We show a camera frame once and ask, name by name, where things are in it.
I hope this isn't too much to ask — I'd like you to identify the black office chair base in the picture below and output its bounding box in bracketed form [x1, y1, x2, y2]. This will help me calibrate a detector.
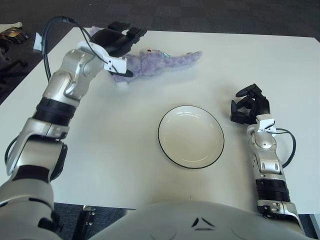
[0, 47, 28, 86]

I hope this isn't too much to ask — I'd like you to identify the purple plush doll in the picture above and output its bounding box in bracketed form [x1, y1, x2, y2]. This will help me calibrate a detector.
[89, 26, 203, 91]

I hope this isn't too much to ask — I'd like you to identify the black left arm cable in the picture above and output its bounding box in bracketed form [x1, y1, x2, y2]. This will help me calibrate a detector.
[4, 16, 111, 171]

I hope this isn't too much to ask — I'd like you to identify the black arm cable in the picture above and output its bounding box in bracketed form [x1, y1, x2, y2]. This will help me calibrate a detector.
[4, 16, 111, 171]
[273, 128, 296, 167]

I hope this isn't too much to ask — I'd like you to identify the white table leg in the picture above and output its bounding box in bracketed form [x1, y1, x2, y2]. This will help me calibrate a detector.
[308, 214, 320, 238]

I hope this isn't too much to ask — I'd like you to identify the white cable label tag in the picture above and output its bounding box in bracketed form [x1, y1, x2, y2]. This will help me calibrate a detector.
[33, 32, 44, 53]

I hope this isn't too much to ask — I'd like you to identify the white plate with black rim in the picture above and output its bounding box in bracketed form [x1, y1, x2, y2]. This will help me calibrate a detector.
[157, 105, 225, 170]

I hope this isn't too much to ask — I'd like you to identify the black metal table bracket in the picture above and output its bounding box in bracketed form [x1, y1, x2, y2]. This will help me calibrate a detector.
[74, 204, 97, 240]

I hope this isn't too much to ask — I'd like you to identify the white object on floor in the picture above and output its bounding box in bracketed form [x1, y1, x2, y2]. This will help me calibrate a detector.
[0, 21, 23, 32]

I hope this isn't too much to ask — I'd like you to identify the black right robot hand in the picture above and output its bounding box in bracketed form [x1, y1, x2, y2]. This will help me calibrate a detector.
[229, 83, 277, 134]

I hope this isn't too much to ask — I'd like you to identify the dark printed box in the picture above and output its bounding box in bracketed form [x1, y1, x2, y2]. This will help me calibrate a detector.
[0, 28, 31, 45]

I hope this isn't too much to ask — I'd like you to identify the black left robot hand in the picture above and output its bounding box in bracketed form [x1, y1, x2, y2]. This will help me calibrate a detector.
[84, 21, 148, 78]

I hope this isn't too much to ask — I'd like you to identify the grey robot torso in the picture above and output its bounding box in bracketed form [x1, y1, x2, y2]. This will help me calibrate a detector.
[92, 201, 307, 240]

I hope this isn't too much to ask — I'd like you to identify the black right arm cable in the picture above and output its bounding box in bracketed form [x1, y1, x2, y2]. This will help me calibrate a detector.
[273, 128, 296, 167]

